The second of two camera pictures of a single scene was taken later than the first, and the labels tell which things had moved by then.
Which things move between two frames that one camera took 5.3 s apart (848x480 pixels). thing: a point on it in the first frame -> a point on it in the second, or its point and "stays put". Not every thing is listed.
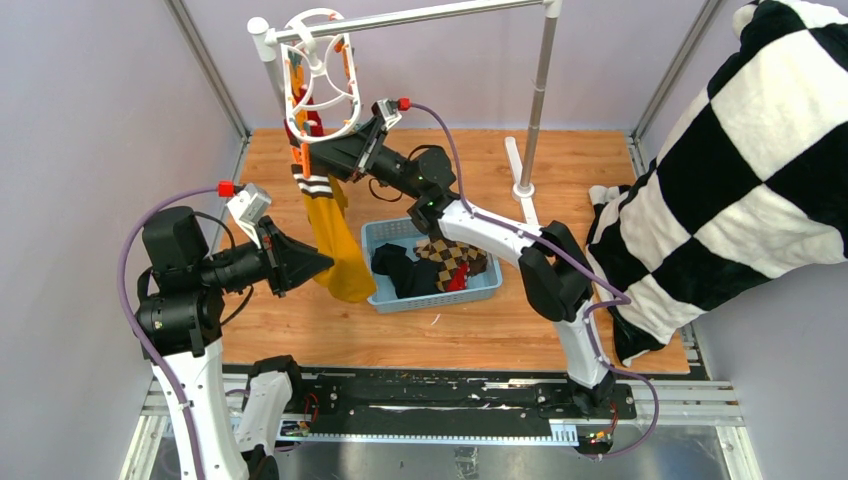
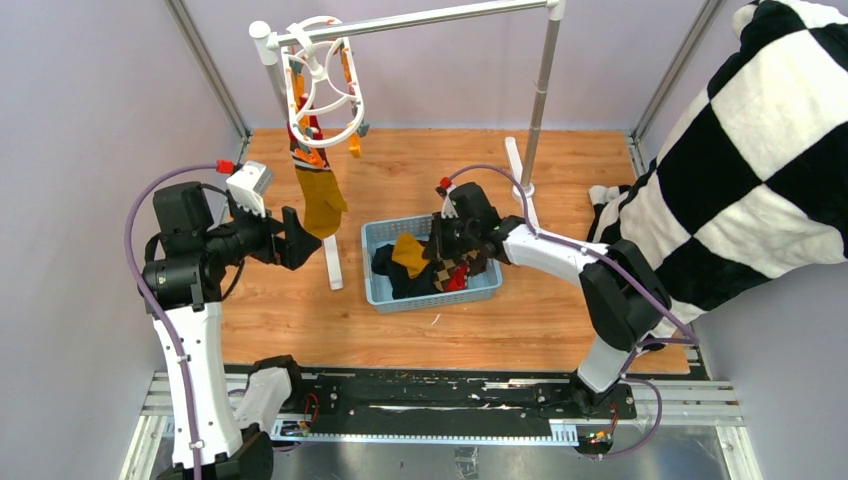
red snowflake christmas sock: (458, 282) stays put
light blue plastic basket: (402, 232) stays put
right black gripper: (344, 157) -> (438, 245)
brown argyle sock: (451, 254) stays put
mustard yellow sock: (349, 279) -> (409, 251)
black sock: (390, 259) stays put
